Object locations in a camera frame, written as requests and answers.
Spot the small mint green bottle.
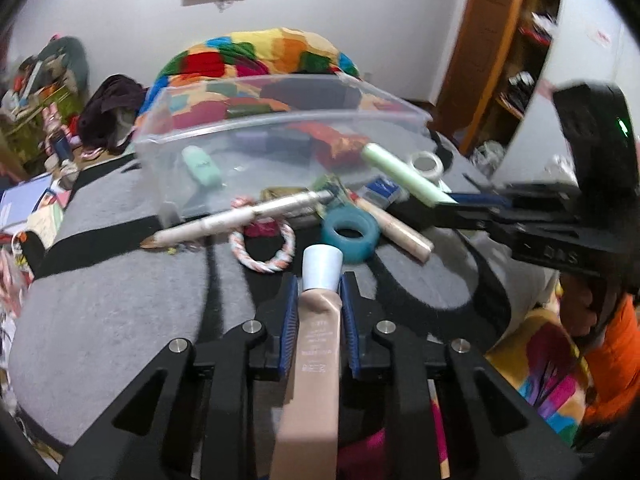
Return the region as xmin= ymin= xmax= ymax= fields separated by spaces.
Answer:
xmin=181 ymin=145 xmax=223 ymax=189

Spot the beige cosmetic tube white cap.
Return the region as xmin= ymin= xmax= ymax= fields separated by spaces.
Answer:
xmin=270 ymin=244 xmax=346 ymax=480

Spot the wooden bookshelf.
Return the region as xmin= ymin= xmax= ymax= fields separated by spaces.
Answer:
xmin=435 ymin=0 xmax=566 ymax=156

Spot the green storage box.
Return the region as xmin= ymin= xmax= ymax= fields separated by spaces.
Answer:
xmin=0 ymin=87 xmax=86 ymax=161

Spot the long cream cosmetic pen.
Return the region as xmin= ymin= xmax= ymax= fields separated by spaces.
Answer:
xmin=140 ymin=189 xmax=346 ymax=251

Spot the grey black blanket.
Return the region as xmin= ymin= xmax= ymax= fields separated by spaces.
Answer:
xmin=7 ymin=130 xmax=566 ymax=480

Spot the white tape roll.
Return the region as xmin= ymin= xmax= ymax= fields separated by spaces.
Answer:
xmin=407 ymin=151 xmax=446 ymax=182

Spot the blue white book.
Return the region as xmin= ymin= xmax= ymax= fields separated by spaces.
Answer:
xmin=0 ymin=172 xmax=54 ymax=231

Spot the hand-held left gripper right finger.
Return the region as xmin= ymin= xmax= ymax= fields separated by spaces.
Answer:
xmin=340 ymin=271 xmax=586 ymax=480

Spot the green patterned small container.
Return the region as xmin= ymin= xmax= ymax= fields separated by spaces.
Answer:
xmin=312 ymin=174 xmax=351 ymax=207

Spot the pale green cosmetic tube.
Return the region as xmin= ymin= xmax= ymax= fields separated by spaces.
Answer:
xmin=361 ymin=142 xmax=458 ymax=208

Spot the blue bottle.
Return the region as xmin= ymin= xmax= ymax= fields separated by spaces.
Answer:
xmin=52 ymin=130 xmax=74 ymax=162

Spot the person's right forearm orange sleeve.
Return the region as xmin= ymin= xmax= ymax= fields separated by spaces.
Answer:
xmin=582 ymin=292 xmax=640 ymax=426

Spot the red patterned packet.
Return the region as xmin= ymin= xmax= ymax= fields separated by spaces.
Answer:
xmin=287 ymin=121 xmax=373 ymax=171

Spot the pink white rope ring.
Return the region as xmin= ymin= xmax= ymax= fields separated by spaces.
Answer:
xmin=228 ymin=222 xmax=297 ymax=275

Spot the dark blue small box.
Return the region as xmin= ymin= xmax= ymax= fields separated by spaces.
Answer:
xmin=361 ymin=177 xmax=407 ymax=208

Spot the white plastic bag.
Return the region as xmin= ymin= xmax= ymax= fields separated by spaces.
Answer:
xmin=470 ymin=139 xmax=507 ymax=178

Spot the person's right hand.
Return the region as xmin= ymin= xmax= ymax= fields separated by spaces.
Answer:
xmin=559 ymin=275 xmax=626 ymax=346

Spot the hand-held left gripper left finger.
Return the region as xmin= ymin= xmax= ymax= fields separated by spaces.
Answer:
xmin=57 ymin=274 xmax=303 ymax=480

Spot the clear plastic storage box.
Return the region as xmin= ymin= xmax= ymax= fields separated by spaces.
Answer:
xmin=132 ymin=74 xmax=433 ymax=226

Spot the dark maroon cloth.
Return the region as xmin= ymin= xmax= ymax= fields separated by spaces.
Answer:
xmin=77 ymin=74 xmax=151 ymax=157

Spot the teal tape roll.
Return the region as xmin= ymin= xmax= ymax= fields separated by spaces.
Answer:
xmin=321 ymin=208 xmax=382 ymax=264

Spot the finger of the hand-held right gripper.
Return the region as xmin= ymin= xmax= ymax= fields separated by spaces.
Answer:
xmin=395 ymin=204 xmax=584 ymax=241
xmin=442 ymin=172 xmax=582 ymax=211

